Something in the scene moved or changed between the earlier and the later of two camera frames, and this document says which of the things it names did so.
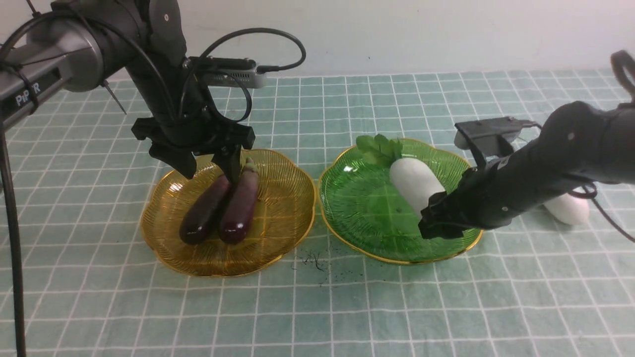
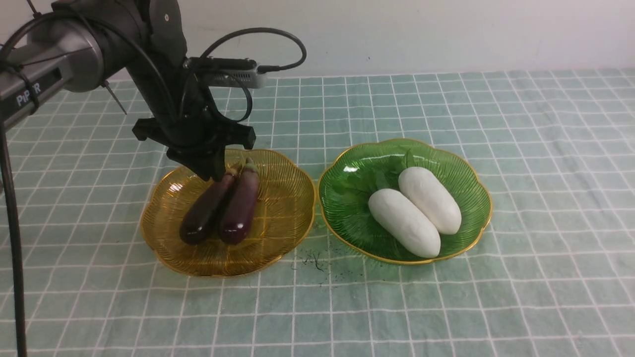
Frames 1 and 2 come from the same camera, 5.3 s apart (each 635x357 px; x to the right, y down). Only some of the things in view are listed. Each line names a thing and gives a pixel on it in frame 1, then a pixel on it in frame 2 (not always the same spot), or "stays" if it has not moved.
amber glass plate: [284, 212] stays
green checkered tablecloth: [532, 286] stays
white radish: [414, 182] → [404, 222]
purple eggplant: [199, 222] stays
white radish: [569, 209] → [443, 210]
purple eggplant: [235, 219] stays
